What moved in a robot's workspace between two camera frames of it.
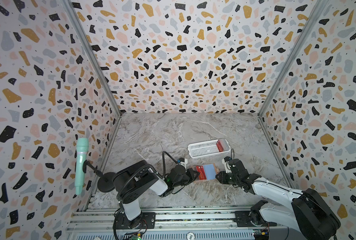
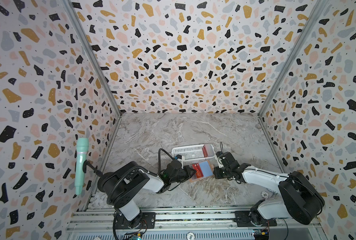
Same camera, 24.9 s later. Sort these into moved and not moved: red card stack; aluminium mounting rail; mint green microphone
Moved: red card stack
Not moved: mint green microphone; aluminium mounting rail
